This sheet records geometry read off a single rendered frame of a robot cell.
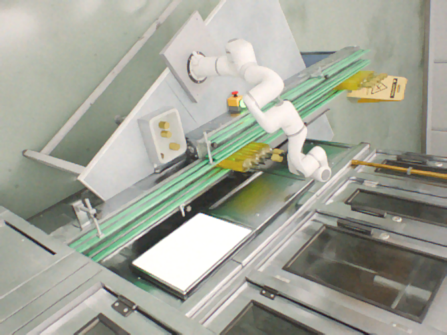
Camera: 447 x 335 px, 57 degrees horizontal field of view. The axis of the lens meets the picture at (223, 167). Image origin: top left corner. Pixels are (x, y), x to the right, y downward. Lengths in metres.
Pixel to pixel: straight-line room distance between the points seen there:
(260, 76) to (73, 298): 1.06
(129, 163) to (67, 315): 0.97
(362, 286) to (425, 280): 0.20
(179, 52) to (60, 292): 1.27
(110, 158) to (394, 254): 1.21
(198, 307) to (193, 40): 1.25
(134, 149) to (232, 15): 0.93
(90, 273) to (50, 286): 0.10
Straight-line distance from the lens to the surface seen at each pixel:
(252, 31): 2.47
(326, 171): 1.77
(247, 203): 1.92
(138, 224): 1.80
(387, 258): 1.62
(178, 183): 1.86
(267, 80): 1.65
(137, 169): 1.94
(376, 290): 1.50
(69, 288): 1.14
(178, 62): 2.01
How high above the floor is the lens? 2.29
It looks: 41 degrees down
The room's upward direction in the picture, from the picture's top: 102 degrees clockwise
